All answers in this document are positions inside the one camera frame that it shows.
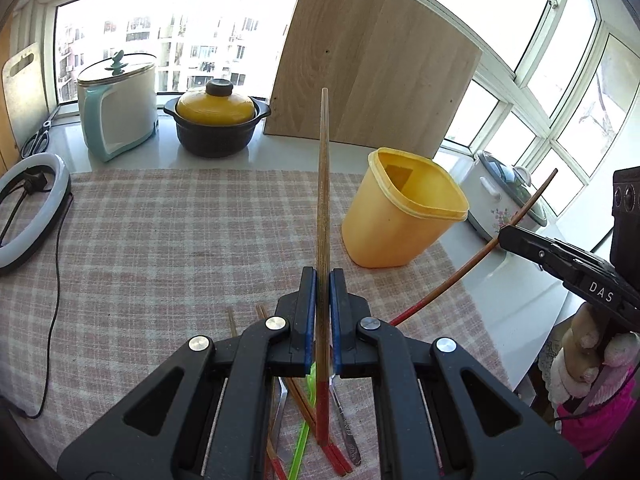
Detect right hand pink sleeve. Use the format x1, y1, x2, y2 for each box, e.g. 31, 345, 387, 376
544, 302, 639, 408

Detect metal fork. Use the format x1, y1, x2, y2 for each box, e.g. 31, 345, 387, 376
270, 377, 288, 451

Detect metal spoon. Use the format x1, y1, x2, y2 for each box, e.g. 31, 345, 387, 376
329, 374, 361, 467

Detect white floral rice cooker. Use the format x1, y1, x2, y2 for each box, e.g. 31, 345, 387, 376
450, 152, 534, 240

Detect yellow plastic container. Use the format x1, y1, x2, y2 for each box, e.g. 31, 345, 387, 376
341, 148, 469, 269

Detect pink plaid tablecloth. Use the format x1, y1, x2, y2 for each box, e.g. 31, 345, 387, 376
0, 167, 511, 480

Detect large light wooden board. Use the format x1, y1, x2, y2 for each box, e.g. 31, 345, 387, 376
265, 0, 482, 157

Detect black pot yellow lid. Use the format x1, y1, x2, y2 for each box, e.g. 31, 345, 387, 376
163, 78, 271, 158

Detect black scissors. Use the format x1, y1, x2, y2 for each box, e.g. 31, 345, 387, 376
20, 119, 51, 159

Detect pine plank cutting board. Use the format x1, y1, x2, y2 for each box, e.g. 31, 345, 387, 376
0, 18, 20, 174

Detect white teal electric pot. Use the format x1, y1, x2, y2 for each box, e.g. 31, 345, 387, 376
77, 51, 157, 162

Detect small grey cutting board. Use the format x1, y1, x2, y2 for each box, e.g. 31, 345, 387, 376
2, 44, 49, 148

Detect black camera box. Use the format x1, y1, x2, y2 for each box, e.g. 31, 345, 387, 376
610, 166, 640, 289

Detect white ring light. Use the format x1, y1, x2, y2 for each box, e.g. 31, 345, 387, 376
1, 153, 72, 275

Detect black cable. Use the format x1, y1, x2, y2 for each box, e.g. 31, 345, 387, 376
19, 194, 75, 420

